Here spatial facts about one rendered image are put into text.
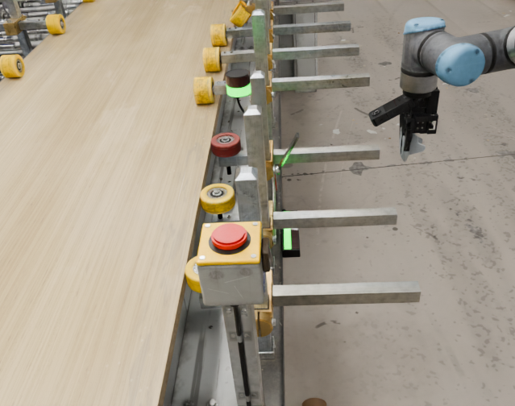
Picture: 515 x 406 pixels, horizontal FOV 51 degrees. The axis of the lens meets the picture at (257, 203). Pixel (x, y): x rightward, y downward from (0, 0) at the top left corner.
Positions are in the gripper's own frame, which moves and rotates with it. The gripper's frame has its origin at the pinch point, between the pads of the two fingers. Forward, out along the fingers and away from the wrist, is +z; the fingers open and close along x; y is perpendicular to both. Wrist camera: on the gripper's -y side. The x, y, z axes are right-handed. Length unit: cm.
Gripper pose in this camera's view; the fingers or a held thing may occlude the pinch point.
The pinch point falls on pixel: (401, 156)
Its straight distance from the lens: 151.3
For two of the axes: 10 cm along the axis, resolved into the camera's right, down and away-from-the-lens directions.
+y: 10.0, -0.4, -0.7
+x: 0.3, -5.9, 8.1
